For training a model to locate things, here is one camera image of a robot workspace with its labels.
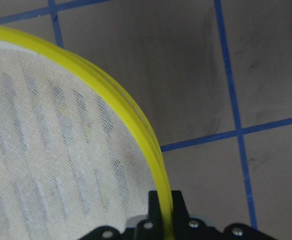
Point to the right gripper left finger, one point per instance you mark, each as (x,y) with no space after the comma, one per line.
(154,216)

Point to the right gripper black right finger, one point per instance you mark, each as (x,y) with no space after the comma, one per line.
(180,216)

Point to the yellow steamer layer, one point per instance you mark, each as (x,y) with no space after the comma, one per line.
(76,150)

